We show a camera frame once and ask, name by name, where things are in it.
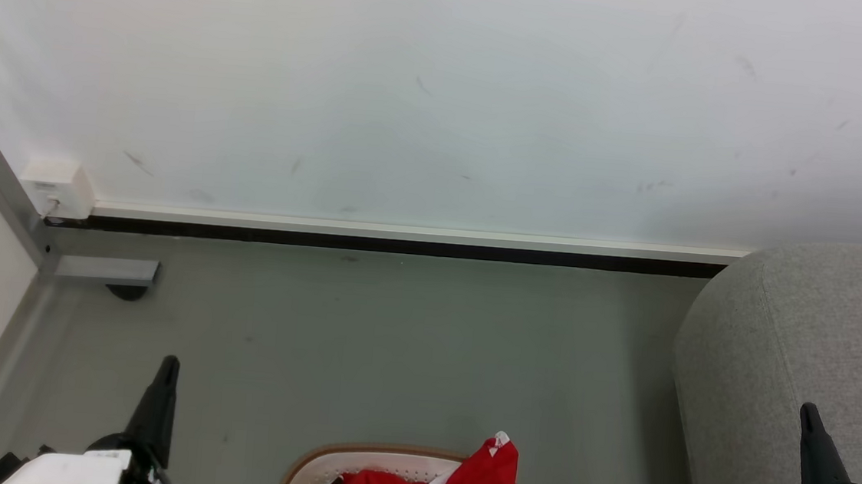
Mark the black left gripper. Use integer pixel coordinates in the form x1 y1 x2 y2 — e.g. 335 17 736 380
85 351 199 484

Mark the black round frame foot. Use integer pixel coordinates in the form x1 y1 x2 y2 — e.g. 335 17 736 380
105 284 150 304

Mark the grey fabric sofa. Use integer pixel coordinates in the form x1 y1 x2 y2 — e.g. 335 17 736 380
662 229 862 484

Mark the white laundry basket brown rim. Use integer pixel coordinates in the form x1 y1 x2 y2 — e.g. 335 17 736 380
268 436 538 484

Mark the white wall socket box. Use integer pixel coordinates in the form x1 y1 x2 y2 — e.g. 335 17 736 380
18 156 98 222

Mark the white and black baseboard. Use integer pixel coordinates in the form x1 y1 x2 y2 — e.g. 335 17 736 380
44 196 752 283

